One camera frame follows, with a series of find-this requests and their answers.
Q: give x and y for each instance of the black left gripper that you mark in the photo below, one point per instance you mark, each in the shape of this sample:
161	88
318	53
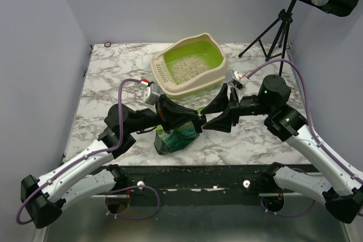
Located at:
167	109

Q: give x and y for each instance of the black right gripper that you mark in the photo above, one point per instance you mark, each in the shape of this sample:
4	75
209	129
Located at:
233	109

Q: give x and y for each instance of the green cat litter bag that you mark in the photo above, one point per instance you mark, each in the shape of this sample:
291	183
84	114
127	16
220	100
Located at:
177	139

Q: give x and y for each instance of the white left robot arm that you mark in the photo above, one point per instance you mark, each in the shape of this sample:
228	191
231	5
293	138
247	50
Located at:
44	198

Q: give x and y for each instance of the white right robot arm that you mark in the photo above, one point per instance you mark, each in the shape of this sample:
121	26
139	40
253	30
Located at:
340	187

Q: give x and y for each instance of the clean litter pile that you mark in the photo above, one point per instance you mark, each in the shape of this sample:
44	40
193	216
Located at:
187	68

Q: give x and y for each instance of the green and beige litter box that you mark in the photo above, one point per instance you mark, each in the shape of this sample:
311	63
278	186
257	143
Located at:
202	46

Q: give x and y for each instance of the black tripod stand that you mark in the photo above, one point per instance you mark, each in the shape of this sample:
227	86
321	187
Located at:
280	42

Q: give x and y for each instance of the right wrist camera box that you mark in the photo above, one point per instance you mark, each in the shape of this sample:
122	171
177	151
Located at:
237	81

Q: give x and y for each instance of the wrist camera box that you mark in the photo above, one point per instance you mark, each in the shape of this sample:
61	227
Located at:
151	92
237	81

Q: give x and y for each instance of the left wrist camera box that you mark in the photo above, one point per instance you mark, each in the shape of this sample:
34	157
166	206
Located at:
151	92

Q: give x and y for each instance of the black mounting rail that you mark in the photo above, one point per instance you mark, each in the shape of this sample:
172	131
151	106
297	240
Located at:
196	185

